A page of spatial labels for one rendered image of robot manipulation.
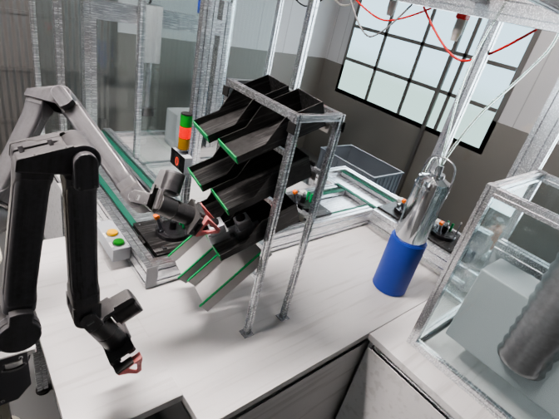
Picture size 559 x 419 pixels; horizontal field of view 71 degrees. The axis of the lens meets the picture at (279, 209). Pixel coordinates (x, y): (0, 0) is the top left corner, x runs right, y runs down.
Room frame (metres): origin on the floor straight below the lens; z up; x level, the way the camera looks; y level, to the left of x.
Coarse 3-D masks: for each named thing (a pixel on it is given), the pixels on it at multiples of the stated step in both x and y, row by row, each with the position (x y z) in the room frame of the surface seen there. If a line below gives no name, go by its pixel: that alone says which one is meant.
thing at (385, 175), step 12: (336, 156) 3.19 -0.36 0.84; (348, 156) 3.61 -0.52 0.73; (360, 156) 3.51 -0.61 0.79; (372, 156) 3.42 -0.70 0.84; (360, 168) 3.48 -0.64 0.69; (372, 168) 3.40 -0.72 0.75; (384, 168) 3.31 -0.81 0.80; (396, 168) 3.25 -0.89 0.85; (372, 180) 2.91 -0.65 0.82; (384, 180) 3.00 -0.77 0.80; (396, 180) 3.14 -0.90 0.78
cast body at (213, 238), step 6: (216, 222) 1.00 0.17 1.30; (222, 222) 1.01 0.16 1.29; (210, 228) 0.99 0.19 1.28; (222, 228) 1.00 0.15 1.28; (228, 228) 1.04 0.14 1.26; (210, 234) 1.00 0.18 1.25; (216, 234) 0.99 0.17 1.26; (222, 234) 1.00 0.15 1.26; (228, 234) 1.01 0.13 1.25; (210, 240) 0.99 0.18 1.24; (216, 240) 1.00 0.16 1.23; (222, 240) 1.01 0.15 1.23
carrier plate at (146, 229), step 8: (136, 224) 1.36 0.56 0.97; (144, 224) 1.37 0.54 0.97; (152, 224) 1.38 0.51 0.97; (144, 232) 1.32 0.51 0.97; (152, 232) 1.33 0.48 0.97; (152, 240) 1.28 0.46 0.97; (160, 240) 1.29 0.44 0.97; (184, 240) 1.33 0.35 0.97; (152, 248) 1.23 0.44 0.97; (160, 248) 1.24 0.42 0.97; (168, 248) 1.25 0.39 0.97; (160, 256) 1.20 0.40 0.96
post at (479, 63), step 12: (492, 36) 1.80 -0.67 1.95; (480, 48) 1.82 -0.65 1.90; (480, 60) 1.81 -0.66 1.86; (468, 72) 1.82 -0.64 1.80; (480, 72) 1.82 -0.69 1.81; (468, 84) 1.81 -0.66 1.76; (456, 96) 1.83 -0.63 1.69; (468, 96) 1.82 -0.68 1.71; (456, 120) 1.80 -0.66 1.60; (444, 132) 1.82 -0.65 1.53; (444, 144) 1.80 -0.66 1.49; (444, 156) 1.83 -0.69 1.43; (432, 168) 1.81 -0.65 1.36
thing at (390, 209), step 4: (400, 200) 2.24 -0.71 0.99; (404, 200) 2.05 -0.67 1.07; (388, 204) 2.18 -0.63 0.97; (392, 204) 2.20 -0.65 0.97; (396, 204) 2.21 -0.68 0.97; (400, 204) 2.14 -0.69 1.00; (404, 204) 2.07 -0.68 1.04; (380, 208) 2.10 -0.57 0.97; (384, 208) 2.11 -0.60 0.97; (388, 208) 2.12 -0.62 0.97; (392, 208) 2.14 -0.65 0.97; (396, 208) 2.10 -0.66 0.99; (400, 208) 2.12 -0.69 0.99; (388, 212) 2.07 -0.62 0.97; (392, 212) 2.08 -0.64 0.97; (396, 212) 2.09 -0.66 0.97; (400, 212) 2.07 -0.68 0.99; (392, 216) 2.04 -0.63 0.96; (396, 216) 2.04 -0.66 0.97; (400, 216) 2.05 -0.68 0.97
